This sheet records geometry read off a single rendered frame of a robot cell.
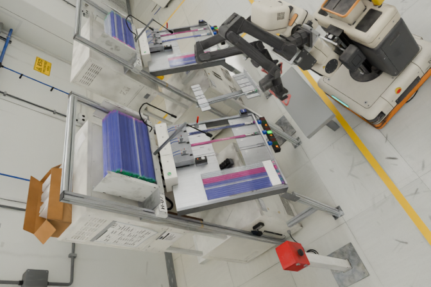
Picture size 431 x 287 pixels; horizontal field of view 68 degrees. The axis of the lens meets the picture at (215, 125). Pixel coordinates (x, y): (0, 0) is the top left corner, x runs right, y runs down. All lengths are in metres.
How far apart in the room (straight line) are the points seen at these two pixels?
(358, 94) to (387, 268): 1.21
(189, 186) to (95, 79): 1.42
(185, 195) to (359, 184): 1.36
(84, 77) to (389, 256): 2.70
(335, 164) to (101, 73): 2.12
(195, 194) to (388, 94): 1.51
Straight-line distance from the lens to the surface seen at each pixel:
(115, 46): 2.95
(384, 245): 2.59
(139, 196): 1.96
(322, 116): 2.29
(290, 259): 1.98
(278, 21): 1.88
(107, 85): 3.05
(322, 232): 2.77
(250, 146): 2.29
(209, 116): 3.48
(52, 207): 1.97
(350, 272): 2.66
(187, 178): 2.10
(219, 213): 2.59
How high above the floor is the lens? 2.45
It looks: 39 degrees down
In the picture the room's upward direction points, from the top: 63 degrees counter-clockwise
